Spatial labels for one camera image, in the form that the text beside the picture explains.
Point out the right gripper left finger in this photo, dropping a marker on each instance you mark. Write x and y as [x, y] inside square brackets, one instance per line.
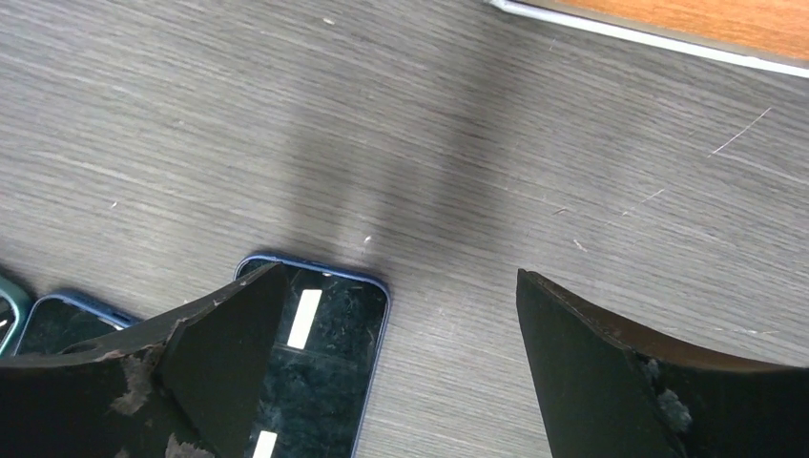
[185, 383]

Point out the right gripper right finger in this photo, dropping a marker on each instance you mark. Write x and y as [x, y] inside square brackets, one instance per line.
[611, 387]

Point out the dark blue phone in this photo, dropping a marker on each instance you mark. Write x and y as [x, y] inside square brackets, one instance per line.
[322, 364]

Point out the teal phone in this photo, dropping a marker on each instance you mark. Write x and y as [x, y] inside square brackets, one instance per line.
[16, 305]

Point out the white wire shelf rack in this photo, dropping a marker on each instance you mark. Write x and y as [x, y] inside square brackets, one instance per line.
[771, 36]

